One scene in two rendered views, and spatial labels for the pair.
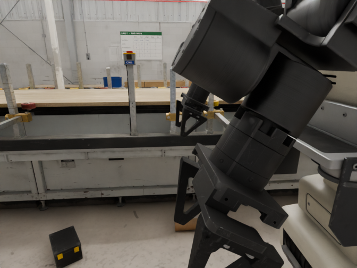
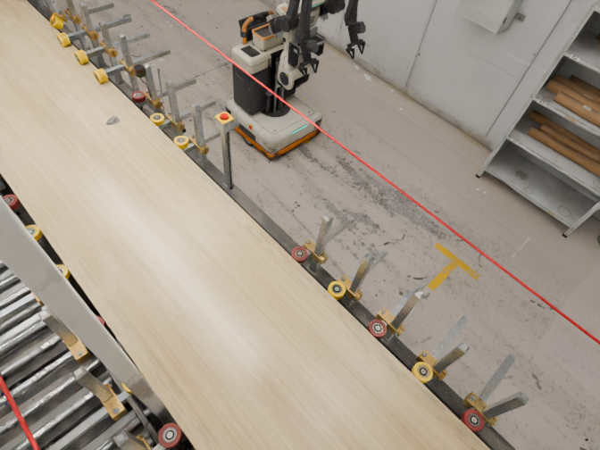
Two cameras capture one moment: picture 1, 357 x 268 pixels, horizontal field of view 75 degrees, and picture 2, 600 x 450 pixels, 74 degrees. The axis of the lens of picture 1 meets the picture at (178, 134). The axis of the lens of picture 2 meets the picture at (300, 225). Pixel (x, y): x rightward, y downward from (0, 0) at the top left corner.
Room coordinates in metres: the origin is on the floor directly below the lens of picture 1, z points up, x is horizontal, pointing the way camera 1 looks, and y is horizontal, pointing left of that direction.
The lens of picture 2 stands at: (2.29, 1.69, 2.54)
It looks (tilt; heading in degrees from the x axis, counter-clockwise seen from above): 54 degrees down; 223
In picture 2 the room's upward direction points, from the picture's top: 10 degrees clockwise
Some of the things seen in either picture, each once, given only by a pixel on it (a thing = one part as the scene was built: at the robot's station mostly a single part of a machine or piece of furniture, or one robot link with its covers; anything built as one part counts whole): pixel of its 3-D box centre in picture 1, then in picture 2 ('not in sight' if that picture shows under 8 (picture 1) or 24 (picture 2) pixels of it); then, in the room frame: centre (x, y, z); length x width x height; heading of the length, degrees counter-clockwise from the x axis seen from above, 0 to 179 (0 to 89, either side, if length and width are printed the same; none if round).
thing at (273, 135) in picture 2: not in sight; (273, 117); (0.46, -0.58, 0.16); 0.67 x 0.64 x 0.25; 94
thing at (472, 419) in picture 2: not in sight; (468, 422); (1.44, 2.00, 0.85); 0.08 x 0.08 x 0.11
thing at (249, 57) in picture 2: not in sight; (269, 70); (0.47, -0.67, 0.59); 0.55 x 0.34 x 0.83; 4
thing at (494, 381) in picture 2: not in sight; (487, 390); (1.25, 1.98, 0.81); 0.43 x 0.03 x 0.04; 5
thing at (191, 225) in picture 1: (195, 224); not in sight; (1.41, -0.12, 0.04); 0.30 x 0.08 x 0.08; 95
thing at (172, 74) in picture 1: (172, 105); (200, 137); (1.50, 0.04, 0.90); 0.04 x 0.04 x 0.48; 5
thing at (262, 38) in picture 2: not in sight; (268, 37); (0.47, -0.69, 0.87); 0.23 x 0.15 x 0.11; 4
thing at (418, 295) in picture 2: not in sight; (401, 317); (1.38, 1.53, 0.94); 0.04 x 0.04 x 0.48; 5
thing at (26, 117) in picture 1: (18, 117); (314, 252); (1.42, 1.01, 0.83); 0.14 x 0.06 x 0.05; 95
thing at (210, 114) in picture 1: (213, 114); (175, 121); (1.52, -0.23, 0.83); 0.14 x 0.06 x 0.05; 95
